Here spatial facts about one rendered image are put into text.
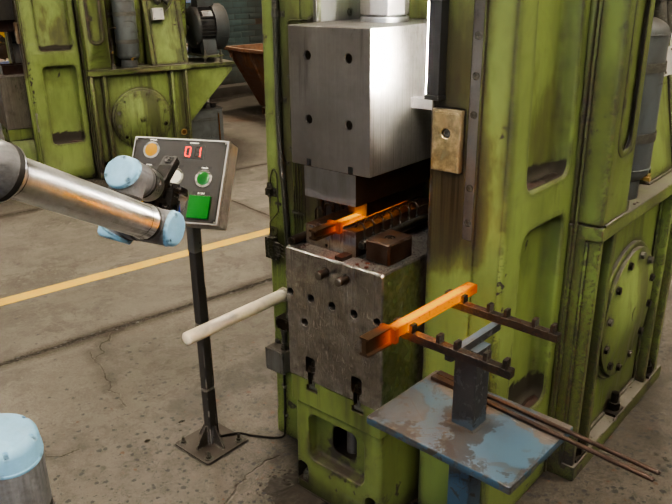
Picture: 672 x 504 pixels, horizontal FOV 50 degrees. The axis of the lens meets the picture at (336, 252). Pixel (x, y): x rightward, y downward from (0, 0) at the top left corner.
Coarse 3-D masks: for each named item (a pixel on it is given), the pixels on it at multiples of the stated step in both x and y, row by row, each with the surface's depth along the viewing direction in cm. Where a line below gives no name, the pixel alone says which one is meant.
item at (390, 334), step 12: (456, 288) 181; (468, 288) 181; (444, 300) 175; (456, 300) 178; (420, 312) 169; (432, 312) 171; (384, 324) 162; (396, 324) 163; (408, 324) 164; (420, 324) 168; (360, 336) 156; (372, 336) 156; (384, 336) 159; (396, 336) 160; (372, 348) 157; (384, 348) 159
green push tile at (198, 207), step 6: (192, 198) 229; (198, 198) 229; (204, 198) 228; (210, 198) 228; (192, 204) 229; (198, 204) 228; (204, 204) 228; (210, 204) 228; (192, 210) 229; (198, 210) 228; (204, 210) 228; (186, 216) 229; (192, 216) 228; (198, 216) 228; (204, 216) 227
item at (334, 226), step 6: (348, 216) 218; (354, 216) 218; (360, 216) 219; (330, 222) 212; (336, 222) 211; (342, 222) 213; (348, 222) 215; (312, 228) 207; (318, 228) 207; (324, 228) 207; (330, 228) 211; (336, 228) 212; (312, 234) 206; (318, 234) 207; (324, 234) 209; (330, 234) 210
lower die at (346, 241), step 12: (420, 204) 234; (324, 216) 227; (336, 216) 224; (372, 216) 222; (384, 216) 223; (396, 216) 223; (348, 228) 213; (360, 228) 213; (372, 228) 215; (384, 228) 220; (312, 240) 222; (324, 240) 218; (336, 240) 215; (348, 240) 212; (360, 240) 212; (348, 252) 213; (360, 252) 213
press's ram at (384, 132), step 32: (288, 32) 204; (320, 32) 197; (352, 32) 190; (384, 32) 190; (416, 32) 201; (320, 64) 200; (352, 64) 193; (384, 64) 193; (416, 64) 204; (320, 96) 203; (352, 96) 196; (384, 96) 197; (416, 96) 207; (320, 128) 207; (352, 128) 199; (384, 128) 200; (416, 128) 212; (320, 160) 210; (352, 160) 202; (384, 160) 203; (416, 160) 216
